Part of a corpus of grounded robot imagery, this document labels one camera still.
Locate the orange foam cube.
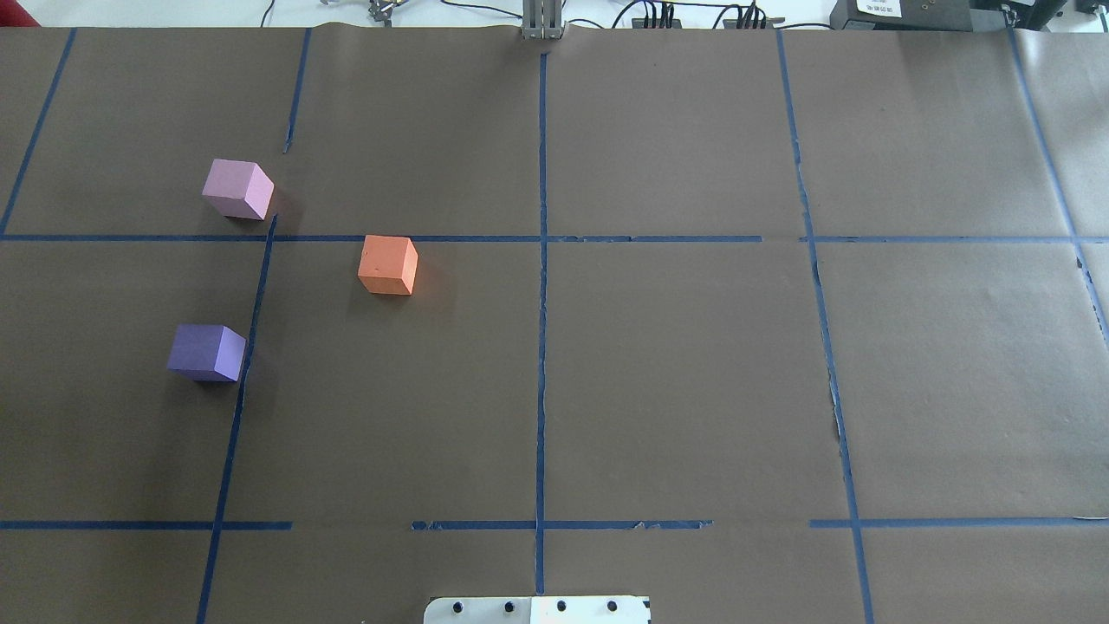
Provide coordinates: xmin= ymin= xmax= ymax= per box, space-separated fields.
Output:
xmin=357 ymin=236 xmax=418 ymax=296

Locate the pink foam cube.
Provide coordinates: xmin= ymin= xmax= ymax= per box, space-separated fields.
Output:
xmin=201 ymin=158 xmax=275 ymax=221

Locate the purple foam cube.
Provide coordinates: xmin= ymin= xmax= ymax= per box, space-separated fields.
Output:
xmin=166 ymin=324 xmax=247 ymax=383

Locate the black box with label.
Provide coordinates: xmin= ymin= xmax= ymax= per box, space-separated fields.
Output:
xmin=828 ymin=1 xmax=1009 ymax=32

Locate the grey aluminium frame post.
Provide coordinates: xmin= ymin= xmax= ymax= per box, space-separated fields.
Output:
xmin=522 ymin=0 xmax=566 ymax=41

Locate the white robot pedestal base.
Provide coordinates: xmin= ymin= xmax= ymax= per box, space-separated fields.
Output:
xmin=423 ymin=595 xmax=652 ymax=623

